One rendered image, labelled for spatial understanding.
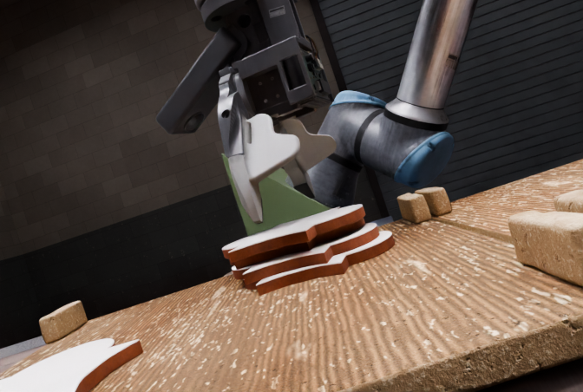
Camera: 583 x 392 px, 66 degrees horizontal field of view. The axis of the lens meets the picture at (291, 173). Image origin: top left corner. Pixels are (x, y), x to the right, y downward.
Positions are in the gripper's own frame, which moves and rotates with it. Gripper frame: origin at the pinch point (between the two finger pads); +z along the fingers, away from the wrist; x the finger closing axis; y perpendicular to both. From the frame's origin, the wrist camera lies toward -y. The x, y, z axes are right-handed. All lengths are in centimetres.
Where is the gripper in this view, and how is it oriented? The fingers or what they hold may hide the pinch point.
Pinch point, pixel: (284, 212)
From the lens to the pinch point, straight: 41.9
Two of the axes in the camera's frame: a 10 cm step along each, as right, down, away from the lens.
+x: 3.2, -0.8, 9.4
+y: 8.9, -3.0, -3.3
